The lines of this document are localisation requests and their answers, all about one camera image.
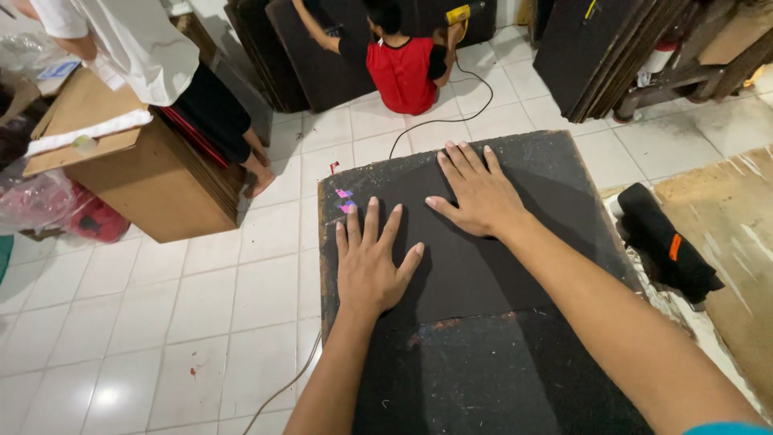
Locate brown plywood board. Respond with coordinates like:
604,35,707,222
652,145,773,419

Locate black fabric sheet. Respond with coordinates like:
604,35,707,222
334,158,630,328

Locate stack of leaning black boards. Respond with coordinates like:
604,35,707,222
531,0,690,124

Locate black fabric roll orange label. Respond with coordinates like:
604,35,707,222
615,182,726,306

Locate clear plastic bag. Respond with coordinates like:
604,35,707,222
0,162,81,235

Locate crumpled clear plastic wrap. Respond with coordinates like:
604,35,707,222
0,31,79,81

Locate person's right hand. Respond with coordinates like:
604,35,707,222
426,141,532,242

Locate blue and white packet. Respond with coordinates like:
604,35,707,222
37,60,81,81

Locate yellow power tool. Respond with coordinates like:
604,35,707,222
445,1,488,27

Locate brown wooden box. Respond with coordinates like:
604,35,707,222
23,66,250,244

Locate red bag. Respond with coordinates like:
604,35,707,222
65,183,131,244

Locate wooden rack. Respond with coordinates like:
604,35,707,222
613,0,773,123

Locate person's left hand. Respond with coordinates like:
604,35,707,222
335,196,425,318

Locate white bottle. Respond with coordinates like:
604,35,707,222
636,41,681,87

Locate white cloth strip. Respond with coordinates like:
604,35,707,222
24,108,154,158

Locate beige cable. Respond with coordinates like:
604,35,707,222
242,329,323,435

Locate person's teal sleeve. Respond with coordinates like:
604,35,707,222
684,421,773,435

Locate black power cable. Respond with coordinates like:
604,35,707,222
388,56,495,160

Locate black carpet-covered board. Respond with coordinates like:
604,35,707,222
318,129,656,435

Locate row of black speaker panels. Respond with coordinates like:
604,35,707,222
224,0,498,114

